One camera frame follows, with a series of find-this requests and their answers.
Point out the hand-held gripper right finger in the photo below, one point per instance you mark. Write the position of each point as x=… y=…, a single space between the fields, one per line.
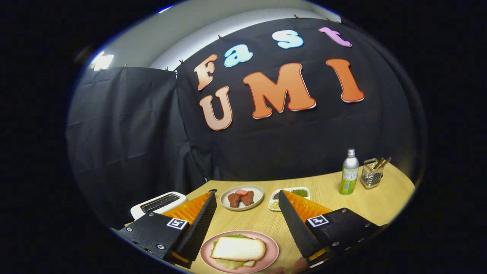
x=295 y=228

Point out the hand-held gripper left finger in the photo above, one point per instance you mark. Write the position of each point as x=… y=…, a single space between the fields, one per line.
x=199 y=228

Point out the toasted bread slice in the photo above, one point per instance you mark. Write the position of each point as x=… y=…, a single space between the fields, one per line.
x=237 y=249

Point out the green lettuce leaf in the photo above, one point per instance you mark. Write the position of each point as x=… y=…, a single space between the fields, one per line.
x=228 y=265

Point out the white divided tray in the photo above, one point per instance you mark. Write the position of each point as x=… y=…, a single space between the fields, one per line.
x=272 y=208

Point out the yellow soybean pile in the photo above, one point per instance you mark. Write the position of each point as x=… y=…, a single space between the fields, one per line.
x=274 y=205

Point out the pink plate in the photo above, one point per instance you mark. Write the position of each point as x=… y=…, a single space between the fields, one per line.
x=272 y=251

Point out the green bean pile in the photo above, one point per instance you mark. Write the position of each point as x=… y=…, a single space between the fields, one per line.
x=300 y=193

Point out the brown meat piece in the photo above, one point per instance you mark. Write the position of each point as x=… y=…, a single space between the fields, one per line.
x=234 y=199
x=247 y=198

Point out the round white plate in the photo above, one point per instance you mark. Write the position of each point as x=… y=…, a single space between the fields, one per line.
x=257 y=192

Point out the red sausage slice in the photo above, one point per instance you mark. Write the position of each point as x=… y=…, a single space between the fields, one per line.
x=241 y=191

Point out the white bread slice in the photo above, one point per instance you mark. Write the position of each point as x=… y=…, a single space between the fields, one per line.
x=249 y=263

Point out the white toaster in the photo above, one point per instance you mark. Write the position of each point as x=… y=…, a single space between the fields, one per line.
x=137 y=211

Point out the silver bottle with green label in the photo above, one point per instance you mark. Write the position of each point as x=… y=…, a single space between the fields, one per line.
x=349 y=179

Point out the black backdrop cloth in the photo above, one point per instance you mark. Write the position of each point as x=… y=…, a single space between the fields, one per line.
x=133 y=133

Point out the bright ceiling light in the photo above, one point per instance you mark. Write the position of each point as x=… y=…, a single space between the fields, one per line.
x=102 y=61

